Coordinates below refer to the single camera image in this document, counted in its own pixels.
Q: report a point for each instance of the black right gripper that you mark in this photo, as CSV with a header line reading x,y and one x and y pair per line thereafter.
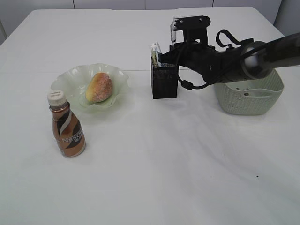
x,y
195,56

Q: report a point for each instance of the frosted green ruffled glass plate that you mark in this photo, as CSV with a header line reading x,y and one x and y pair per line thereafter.
x,y
75,81

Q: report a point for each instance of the brown Nescafe coffee bottle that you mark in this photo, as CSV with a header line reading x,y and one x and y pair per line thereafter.
x,y
66,127

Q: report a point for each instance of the sugared bread loaf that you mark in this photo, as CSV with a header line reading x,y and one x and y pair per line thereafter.
x,y
100,88

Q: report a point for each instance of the black mesh pen holder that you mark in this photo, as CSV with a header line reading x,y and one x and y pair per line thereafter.
x,y
164,81

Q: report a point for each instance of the blue grey pen crossed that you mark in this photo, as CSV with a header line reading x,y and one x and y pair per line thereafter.
x,y
158,55

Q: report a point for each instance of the beige white pen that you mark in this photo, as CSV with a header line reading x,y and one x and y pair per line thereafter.
x,y
154,59

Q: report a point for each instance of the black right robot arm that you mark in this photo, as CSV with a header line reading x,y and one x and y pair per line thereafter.
x,y
250,60

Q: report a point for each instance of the white grey pen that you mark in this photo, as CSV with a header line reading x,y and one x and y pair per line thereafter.
x,y
159,64

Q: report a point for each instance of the green plastic woven basket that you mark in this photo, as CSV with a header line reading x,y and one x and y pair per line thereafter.
x,y
263,94

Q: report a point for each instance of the clear plastic ruler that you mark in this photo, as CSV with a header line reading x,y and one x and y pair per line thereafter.
x,y
153,45

